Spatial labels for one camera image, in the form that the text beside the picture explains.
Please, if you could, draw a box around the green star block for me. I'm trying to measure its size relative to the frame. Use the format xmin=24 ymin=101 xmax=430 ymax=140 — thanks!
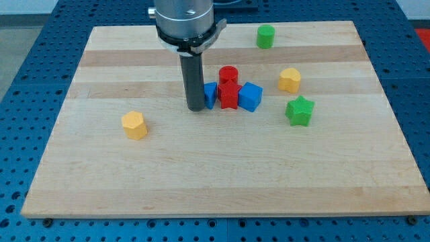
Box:
xmin=285 ymin=95 xmax=315 ymax=126

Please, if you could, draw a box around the blue cube block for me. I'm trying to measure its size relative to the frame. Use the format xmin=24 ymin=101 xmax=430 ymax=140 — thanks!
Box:
xmin=238 ymin=82 xmax=263 ymax=112

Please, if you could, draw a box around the wooden board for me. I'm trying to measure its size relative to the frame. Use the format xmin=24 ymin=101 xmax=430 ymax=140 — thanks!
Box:
xmin=21 ymin=21 xmax=429 ymax=218

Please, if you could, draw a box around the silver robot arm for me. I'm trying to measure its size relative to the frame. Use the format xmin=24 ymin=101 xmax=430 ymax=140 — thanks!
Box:
xmin=147 ymin=0 xmax=214 ymax=112

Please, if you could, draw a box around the red star block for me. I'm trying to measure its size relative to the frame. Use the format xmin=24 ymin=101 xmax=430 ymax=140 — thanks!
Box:
xmin=218 ymin=80 xmax=242 ymax=110

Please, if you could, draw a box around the blue block behind rod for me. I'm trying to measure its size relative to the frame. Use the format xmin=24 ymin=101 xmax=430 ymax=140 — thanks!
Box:
xmin=204 ymin=82 xmax=218 ymax=110

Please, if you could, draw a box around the green cylinder block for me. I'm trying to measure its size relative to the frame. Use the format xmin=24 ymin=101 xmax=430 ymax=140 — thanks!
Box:
xmin=256 ymin=24 xmax=275 ymax=49

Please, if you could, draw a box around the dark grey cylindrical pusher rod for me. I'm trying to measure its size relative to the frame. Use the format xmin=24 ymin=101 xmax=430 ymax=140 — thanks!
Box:
xmin=180 ymin=55 xmax=205 ymax=112

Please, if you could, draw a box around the red cylinder block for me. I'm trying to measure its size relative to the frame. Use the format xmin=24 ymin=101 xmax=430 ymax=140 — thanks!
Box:
xmin=218 ymin=65 xmax=239 ymax=84

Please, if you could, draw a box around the yellow heart block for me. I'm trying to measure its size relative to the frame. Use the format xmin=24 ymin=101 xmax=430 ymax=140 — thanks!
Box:
xmin=277 ymin=68 xmax=301 ymax=93

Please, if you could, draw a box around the yellow hexagon block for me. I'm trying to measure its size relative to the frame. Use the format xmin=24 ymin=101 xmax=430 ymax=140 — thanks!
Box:
xmin=121 ymin=111 xmax=148 ymax=140

